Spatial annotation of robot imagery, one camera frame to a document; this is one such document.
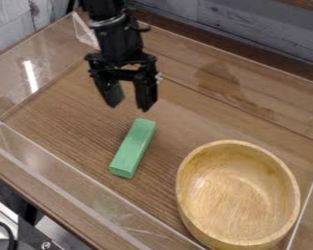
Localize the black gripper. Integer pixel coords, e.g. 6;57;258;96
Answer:
85;19;159;112

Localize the green rectangular block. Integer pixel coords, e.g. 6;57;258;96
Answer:
109;118;156;179

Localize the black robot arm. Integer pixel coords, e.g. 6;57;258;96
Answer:
82;0;157;112

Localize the brown wooden bowl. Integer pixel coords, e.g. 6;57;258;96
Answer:
176;140;301;250

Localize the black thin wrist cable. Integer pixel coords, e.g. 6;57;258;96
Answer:
128;13;152;33

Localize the clear acrylic corner bracket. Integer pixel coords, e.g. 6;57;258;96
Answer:
71;12;98;49

